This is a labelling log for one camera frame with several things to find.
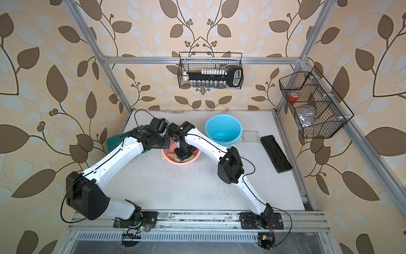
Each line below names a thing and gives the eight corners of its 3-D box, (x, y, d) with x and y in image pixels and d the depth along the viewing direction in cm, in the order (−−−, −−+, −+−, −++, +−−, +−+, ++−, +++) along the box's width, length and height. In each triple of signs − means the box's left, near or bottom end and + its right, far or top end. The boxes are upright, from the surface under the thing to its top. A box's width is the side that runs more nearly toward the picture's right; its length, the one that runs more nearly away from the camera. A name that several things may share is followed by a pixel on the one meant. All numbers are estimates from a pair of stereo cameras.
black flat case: (277, 173, 91) (278, 171, 89) (258, 139, 106) (259, 137, 104) (291, 169, 92) (293, 167, 90) (270, 136, 108) (271, 134, 106)
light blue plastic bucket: (203, 143, 105) (202, 125, 90) (216, 128, 114) (217, 109, 99) (231, 160, 97) (235, 143, 83) (243, 142, 106) (248, 124, 91)
